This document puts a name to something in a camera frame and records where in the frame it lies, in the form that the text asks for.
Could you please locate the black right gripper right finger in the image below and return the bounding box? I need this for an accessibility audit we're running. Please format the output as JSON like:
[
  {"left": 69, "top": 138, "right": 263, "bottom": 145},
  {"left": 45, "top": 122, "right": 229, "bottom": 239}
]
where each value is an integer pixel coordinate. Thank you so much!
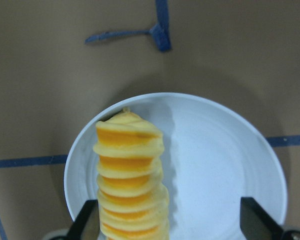
[{"left": 240, "top": 197, "right": 300, "bottom": 240}]

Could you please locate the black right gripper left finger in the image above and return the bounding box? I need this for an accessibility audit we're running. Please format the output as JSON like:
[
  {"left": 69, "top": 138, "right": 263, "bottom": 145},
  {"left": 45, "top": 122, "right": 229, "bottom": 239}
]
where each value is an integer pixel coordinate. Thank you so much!
[{"left": 44, "top": 199, "right": 100, "bottom": 240}]

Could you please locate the blue round plate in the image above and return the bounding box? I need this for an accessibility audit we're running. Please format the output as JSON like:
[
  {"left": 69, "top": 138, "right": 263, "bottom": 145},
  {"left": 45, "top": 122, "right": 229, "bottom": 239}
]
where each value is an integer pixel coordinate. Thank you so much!
[{"left": 64, "top": 93, "right": 287, "bottom": 240}]

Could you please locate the yellow spiral bread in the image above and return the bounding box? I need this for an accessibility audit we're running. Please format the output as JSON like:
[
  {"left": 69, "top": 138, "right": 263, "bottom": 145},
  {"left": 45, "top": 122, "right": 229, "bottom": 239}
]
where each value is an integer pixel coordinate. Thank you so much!
[{"left": 93, "top": 108, "right": 169, "bottom": 240}]

